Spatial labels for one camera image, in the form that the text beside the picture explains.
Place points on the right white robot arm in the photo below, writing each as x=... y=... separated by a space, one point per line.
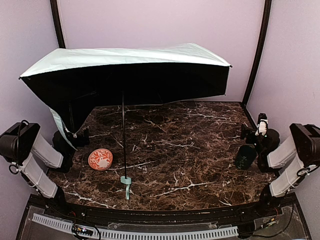
x=294 y=158

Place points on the left black frame post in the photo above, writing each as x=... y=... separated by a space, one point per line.
x=57 y=24

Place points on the orange patterned ceramic bowl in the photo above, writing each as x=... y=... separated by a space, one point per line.
x=100 y=159

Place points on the right black frame post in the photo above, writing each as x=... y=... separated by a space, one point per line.
x=258 y=52

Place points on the black front table rail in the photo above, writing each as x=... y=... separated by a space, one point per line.
x=101 y=216

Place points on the black frame post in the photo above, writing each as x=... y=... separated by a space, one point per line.
x=57 y=24
x=258 y=52

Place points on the mint green folding umbrella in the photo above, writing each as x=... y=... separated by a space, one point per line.
x=72 y=82

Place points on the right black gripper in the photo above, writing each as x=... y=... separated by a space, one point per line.
x=249 y=133

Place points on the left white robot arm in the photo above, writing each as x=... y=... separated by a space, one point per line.
x=22 y=145

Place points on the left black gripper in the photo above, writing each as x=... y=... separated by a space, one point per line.
x=81 y=136

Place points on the dark green ceramic cup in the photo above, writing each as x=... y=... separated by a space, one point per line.
x=245 y=157

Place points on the white slotted cable duct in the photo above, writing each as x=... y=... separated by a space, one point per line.
x=131 y=232

